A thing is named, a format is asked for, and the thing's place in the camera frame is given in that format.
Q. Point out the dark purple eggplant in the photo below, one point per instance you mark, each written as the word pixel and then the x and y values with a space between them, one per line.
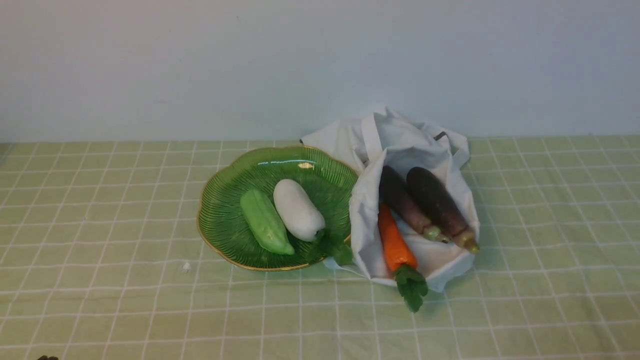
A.
pixel 432 197
pixel 393 192

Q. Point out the white radish with leaves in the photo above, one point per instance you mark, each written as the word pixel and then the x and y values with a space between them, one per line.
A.
pixel 306 223

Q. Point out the green glass leaf plate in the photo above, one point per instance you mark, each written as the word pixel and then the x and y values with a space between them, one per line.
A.
pixel 328 183

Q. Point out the white cloth bag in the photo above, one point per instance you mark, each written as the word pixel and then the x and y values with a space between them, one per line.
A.
pixel 385 138

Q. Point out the green checked tablecloth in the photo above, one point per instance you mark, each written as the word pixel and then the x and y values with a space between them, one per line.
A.
pixel 101 259

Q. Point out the orange carrot with leaves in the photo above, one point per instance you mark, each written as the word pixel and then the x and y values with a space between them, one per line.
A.
pixel 400 261

